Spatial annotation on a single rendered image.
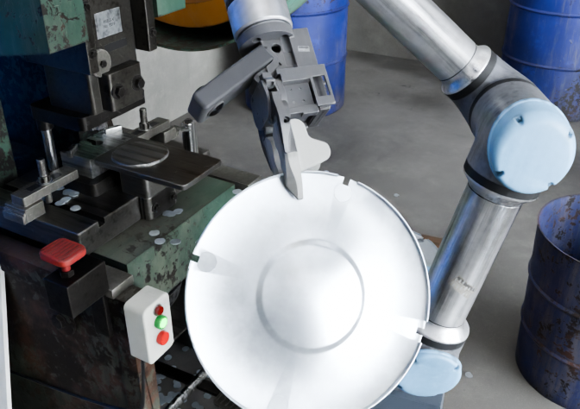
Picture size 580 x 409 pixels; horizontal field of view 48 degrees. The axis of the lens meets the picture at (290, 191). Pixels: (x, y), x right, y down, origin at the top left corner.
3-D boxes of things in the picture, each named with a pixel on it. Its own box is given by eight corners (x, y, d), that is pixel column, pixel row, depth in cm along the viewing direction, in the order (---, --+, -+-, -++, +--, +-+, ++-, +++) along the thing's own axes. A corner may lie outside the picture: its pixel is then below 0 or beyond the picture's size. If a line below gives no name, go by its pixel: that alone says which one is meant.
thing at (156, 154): (226, 210, 147) (223, 157, 140) (188, 241, 136) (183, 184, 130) (141, 185, 158) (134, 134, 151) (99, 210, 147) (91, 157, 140)
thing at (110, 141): (138, 153, 154) (135, 135, 152) (92, 179, 143) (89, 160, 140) (110, 144, 158) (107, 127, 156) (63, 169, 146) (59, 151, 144)
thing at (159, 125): (179, 135, 170) (175, 98, 165) (135, 160, 157) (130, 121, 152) (160, 131, 172) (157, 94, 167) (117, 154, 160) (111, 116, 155)
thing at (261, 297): (453, 217, 80) (456, 217, 79) (389, 453, 75) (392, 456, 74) (232, 136, 74) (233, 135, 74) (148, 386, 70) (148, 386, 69)
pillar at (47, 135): (60, 167, 147) (49, 110, 140) (53, 171, 145) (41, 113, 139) (53, 165, 148) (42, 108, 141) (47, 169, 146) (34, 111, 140)
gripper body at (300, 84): (337, 107, 76) (311, 16, 78) (268, 117, 73) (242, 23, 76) (318, 132, 83) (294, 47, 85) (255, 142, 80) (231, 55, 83)
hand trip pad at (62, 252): (95, 280, 119) (89, 245, 115) (70, 298, 114) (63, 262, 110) (67, 268, 122) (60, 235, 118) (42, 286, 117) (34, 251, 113)
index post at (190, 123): (199, 154, 160) (197, 117, 156) (192, 158, 158) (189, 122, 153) (190, 151, 162) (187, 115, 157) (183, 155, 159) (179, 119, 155)
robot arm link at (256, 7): (232, -9, 77) (222, 28, 84) (242, 25, 76) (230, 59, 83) (292, -14, 79) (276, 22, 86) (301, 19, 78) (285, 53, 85)
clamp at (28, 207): (85, 190, 144) (77, 147, 139) (24, 225, 131) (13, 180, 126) (65, 184, 147) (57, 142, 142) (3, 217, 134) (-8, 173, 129)
